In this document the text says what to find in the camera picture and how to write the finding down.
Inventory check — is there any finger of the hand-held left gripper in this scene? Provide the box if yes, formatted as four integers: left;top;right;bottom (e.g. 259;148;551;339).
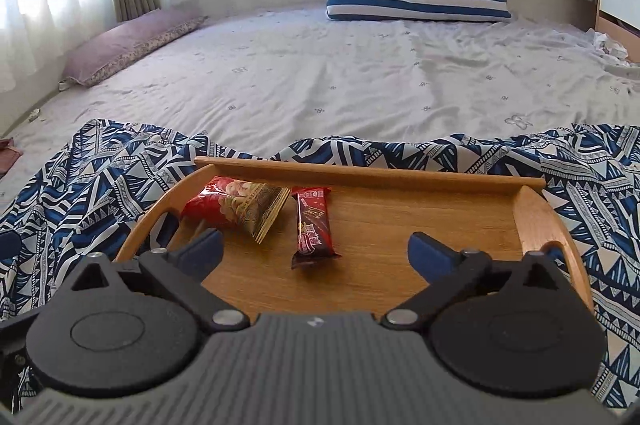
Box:
0;307;41;376
0;230;23;263

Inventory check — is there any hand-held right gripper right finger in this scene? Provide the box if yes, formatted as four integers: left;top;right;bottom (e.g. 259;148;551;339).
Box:
381;231;562;334

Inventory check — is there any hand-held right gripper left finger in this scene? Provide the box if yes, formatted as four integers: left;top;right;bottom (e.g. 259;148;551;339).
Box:
70;227;251;334

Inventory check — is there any wooden tray with handles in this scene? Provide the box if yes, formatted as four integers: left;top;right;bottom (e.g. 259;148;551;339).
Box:
112;156;596;321

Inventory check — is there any red puffy snack bag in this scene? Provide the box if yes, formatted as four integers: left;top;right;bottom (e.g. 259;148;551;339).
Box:
181;175;292;246

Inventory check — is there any dark red chocolate bar packet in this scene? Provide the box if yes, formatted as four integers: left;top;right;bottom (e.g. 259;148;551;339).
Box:
290;186;342;270

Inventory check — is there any brown cloth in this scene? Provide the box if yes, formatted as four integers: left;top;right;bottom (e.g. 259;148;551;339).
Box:
0;138;23;178

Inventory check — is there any blue white patterned blanket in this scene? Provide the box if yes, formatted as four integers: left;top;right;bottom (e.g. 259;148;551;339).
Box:
0;119;640;411

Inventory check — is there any grey bed sheet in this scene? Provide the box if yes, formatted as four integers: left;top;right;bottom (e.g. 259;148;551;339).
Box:
0;2;640;206

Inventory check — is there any purple floral pillow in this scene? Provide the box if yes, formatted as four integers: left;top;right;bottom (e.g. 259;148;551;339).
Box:
62;8;208;87

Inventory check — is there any blue white striped pillow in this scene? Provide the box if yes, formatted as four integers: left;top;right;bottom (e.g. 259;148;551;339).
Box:
326;0;512;23

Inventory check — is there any white crumpled cloth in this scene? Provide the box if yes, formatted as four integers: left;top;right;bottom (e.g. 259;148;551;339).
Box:
590;30;632;62

